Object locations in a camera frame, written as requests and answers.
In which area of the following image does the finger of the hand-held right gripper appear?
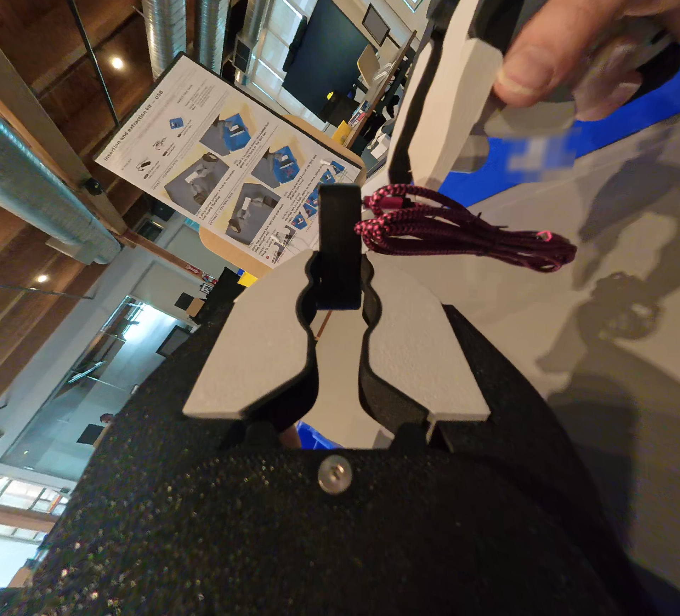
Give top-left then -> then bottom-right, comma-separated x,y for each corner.
454,96 -> 578,174
387,0 -> 504,193

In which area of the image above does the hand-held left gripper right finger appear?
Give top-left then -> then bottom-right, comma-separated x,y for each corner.
359,253 -> 492,441

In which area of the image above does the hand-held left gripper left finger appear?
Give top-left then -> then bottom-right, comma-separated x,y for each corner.
182,250 -> 321,433

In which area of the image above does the blue plastic bin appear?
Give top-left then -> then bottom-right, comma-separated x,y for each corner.
441,86 -> 680,208
296,421 -> 331,450

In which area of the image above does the red braided cable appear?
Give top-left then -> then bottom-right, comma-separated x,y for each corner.
354,184 -> 579,273

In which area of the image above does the black power adapter block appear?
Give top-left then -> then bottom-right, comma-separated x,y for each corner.
318,184 -> 364,311

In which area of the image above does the wooden top office desk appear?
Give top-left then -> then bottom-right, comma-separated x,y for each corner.
340,29 -> 420,149

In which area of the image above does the black framed sign stand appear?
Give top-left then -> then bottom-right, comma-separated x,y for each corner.
361,4 -> 392,45

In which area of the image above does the black television screen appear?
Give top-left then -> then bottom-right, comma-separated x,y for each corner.
282,0 -> 374,124

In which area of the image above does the large window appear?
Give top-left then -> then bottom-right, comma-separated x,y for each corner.
247,0 -> 452,96

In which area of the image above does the printed instruction poster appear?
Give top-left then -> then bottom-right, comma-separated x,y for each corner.
95,53 -> 363,270

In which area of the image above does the black ceiling rod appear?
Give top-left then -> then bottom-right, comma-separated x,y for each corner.
41,0 -> 121,126

